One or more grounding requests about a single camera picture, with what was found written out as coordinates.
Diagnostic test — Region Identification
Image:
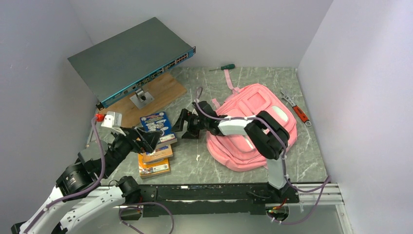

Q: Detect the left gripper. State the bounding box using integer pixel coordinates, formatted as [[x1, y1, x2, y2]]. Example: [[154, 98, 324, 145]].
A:
[[101, 125, 163, 177]]

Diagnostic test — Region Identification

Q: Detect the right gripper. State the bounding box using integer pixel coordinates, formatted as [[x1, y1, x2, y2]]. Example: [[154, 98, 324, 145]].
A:
[[169, 109, 208, 139]]

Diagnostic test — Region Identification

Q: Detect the pink backpack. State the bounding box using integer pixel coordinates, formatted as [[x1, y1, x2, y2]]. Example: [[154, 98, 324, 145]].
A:
[[206, 70, 298, 172]]

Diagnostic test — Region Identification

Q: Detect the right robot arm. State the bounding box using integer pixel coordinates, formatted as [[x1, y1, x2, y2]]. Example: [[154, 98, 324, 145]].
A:
[[171, 100, 290, 202]]

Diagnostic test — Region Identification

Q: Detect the orange cover book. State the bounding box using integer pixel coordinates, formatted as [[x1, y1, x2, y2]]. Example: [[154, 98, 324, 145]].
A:
[[138, 145, 173, 165]]

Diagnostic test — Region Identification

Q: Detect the blue cover book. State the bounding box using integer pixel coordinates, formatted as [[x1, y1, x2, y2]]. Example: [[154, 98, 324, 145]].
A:
[[140, 112, 177, 149]]

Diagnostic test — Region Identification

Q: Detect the orange bottom book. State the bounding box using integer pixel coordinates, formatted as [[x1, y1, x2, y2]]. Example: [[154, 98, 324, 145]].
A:
[[138, 154, 170, 179]]

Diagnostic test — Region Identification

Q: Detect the wooden board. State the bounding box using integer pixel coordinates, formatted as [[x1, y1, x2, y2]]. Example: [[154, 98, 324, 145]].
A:
[[97, 73, 187, 127]]

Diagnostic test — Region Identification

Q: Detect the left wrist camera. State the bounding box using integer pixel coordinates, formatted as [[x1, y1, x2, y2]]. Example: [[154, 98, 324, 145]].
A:
[[95, 111, 123, 128]]

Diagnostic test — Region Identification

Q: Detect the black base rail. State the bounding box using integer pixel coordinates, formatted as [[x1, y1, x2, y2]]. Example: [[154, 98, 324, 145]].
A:
[[124, 182, 300, 217]]

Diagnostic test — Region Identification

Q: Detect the green handled screwdriver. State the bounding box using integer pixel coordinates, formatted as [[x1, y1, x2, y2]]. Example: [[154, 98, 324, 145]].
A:
[[210, 64, 236, 71]]

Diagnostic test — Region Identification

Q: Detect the grey network switch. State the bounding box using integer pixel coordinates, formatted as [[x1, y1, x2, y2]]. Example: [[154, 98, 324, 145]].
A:
[[68, 17, 196, 110]]

